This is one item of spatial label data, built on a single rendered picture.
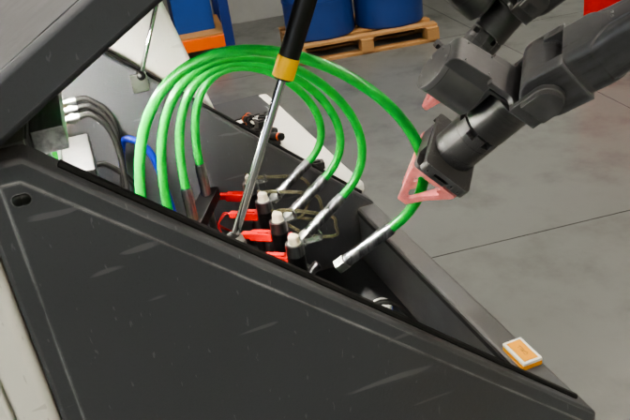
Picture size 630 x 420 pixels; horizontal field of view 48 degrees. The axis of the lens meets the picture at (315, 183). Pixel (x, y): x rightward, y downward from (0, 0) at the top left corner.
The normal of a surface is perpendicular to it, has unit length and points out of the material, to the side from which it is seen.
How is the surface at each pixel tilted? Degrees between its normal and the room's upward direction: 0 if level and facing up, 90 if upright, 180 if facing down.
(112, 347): 90
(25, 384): 90
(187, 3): 90
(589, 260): 0
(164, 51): 90
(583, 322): 0
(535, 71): 40
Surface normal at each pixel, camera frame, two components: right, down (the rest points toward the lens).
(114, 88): 0.35, 0.37
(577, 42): -0.73, -0.57
